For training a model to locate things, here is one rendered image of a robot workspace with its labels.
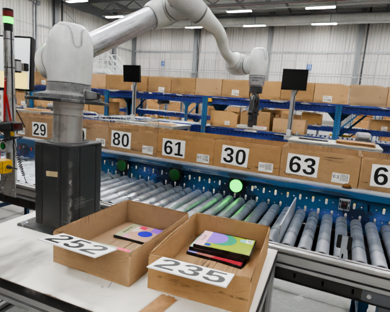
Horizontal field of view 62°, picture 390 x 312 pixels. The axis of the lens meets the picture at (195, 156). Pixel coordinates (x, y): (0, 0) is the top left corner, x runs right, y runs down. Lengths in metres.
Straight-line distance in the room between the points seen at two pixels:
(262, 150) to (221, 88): 4.95
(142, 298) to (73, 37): 0.88
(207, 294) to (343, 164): 1.13
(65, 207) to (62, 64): 0.51
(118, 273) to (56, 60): 0.75
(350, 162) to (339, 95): 4.55
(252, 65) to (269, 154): 0.50
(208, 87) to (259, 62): 4.97
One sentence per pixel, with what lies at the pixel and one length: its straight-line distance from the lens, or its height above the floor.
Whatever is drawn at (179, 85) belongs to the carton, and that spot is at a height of 1.55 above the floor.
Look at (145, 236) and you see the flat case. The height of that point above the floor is 0.77.
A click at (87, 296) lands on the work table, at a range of 0.95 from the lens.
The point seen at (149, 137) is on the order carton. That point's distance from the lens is 2.13.
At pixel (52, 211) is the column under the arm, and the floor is 0.82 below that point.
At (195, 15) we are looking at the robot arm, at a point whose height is 1.65.
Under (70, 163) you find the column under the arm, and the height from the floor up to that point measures 1.02.
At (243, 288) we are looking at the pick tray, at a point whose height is 0.82.
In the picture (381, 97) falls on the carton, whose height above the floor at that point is 1.54.
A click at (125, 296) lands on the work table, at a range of 0.94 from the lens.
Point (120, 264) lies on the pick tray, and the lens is 0.96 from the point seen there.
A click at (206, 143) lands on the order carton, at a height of 1.01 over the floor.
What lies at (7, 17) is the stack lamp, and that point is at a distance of 2.05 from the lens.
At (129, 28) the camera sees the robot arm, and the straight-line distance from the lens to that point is 1.61.
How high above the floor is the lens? 1.26
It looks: 10 degrees down
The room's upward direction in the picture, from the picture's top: 4 degrees clockwise
